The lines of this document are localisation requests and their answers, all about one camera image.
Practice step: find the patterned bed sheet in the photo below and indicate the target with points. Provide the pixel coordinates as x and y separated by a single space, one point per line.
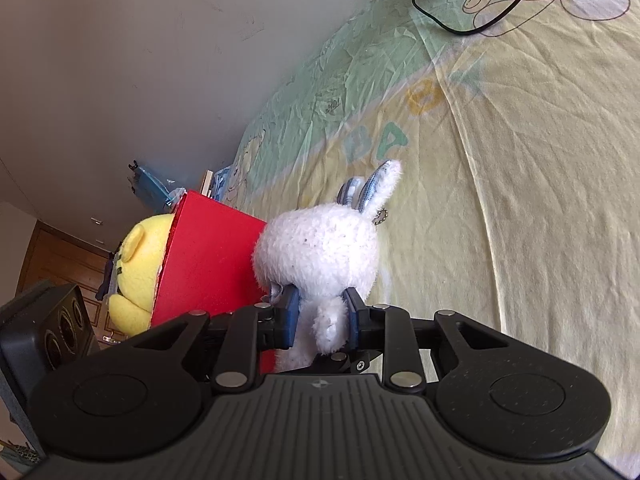
518 203

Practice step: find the white plush rabbit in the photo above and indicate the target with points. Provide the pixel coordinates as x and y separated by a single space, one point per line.
323 250

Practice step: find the black camera module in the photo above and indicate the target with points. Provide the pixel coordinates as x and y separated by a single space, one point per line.
42 329

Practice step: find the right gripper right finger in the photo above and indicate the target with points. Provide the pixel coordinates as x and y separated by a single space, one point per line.
358 318

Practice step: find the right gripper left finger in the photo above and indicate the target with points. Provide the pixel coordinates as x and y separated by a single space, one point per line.
285 317

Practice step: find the brown wooden door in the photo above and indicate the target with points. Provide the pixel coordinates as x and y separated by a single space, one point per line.
60 258

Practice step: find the red cardboard box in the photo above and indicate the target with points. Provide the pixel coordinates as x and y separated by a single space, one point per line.
208 261

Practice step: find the black charger with cable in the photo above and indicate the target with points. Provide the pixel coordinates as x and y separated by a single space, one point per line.
485 18

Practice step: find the yellow tiger plush toy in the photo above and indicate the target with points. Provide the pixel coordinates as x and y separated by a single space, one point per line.
139 259

